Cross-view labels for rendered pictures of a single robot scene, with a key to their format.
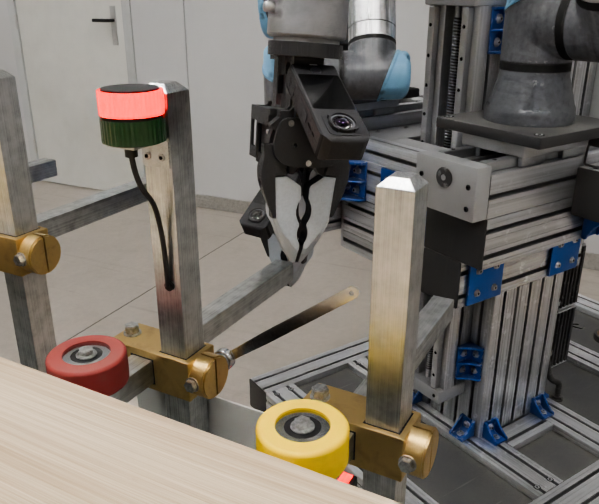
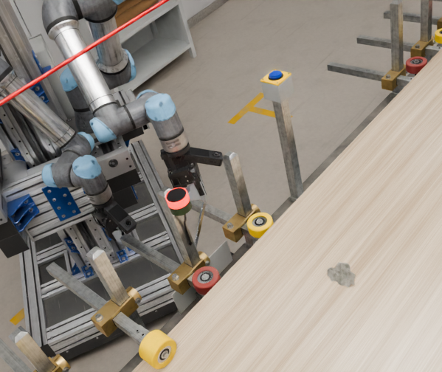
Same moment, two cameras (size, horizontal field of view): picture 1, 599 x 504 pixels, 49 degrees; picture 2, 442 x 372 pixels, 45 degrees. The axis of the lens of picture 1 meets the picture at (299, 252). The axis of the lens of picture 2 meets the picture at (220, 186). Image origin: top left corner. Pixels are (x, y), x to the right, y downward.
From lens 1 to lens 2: 1.36 m
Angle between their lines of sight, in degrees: 58
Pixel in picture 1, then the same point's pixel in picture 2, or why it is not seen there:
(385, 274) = (238, 178)
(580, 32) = (111, 82)
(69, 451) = (257, 271)
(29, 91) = not seen: outside the picture
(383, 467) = not seen: hidden behind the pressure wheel
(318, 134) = (219, 160)
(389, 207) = (234, 162)
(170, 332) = (194, 257)
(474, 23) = not seen: hidden behind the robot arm
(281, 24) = (181, 145)
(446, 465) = (137, 270)
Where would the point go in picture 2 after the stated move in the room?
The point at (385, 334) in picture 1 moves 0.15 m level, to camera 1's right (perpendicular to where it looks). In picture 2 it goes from (243, 191) to (251, 160)
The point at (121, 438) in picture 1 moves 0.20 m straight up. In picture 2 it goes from (254, 260) to (240, 211)
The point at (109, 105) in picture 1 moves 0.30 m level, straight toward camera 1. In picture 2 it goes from (185, 201) to (299, 178)
